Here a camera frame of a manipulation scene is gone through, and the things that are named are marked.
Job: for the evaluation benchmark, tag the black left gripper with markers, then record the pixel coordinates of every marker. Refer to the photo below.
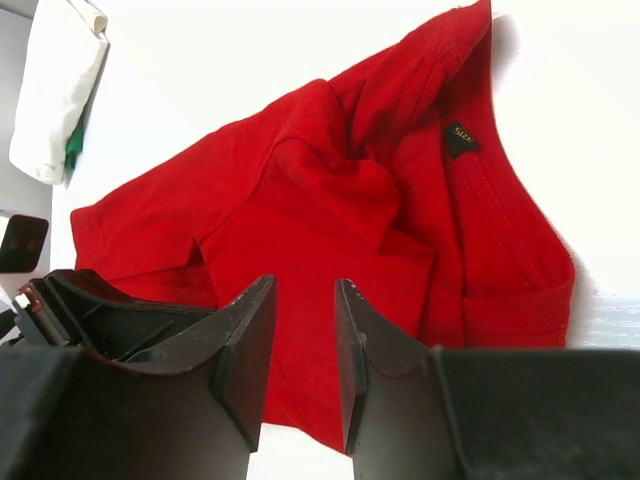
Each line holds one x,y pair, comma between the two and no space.
68,308

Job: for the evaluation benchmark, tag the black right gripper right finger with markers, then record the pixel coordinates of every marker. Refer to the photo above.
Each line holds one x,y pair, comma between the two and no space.
413,412

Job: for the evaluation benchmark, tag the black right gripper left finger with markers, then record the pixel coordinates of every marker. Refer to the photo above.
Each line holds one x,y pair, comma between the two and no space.
189,407

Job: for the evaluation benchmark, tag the green t shirt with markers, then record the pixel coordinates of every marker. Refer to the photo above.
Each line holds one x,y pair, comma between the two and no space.
74,146

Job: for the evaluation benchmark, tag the red t shirt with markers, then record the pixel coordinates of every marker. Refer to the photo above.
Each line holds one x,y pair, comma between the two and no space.
392,175

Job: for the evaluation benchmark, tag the white t shirt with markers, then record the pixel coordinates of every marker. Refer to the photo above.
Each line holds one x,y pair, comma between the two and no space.
65,52

